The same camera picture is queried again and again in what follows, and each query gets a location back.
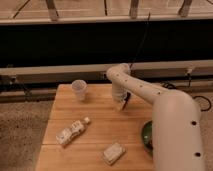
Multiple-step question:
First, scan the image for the grey metal rail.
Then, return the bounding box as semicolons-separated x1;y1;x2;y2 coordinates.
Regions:
0;60;213;85

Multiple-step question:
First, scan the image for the black floor cable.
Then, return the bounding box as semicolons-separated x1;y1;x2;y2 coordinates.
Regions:
161;81;213;112

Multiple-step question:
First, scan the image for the plastic bottle with label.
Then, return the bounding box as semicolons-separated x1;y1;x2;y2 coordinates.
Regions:
56;117;91;147

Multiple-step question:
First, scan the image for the green plate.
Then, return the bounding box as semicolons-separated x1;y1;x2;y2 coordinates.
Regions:
141;121;153;156

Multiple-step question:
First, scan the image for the white wrapped packet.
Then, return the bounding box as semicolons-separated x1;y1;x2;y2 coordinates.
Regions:
103;142;126;165

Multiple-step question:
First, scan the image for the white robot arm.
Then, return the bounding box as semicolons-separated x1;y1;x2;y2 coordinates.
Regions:
106;63;206;171

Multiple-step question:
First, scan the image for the black hanging cable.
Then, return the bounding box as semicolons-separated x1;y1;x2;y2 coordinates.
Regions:
129;12;152;67

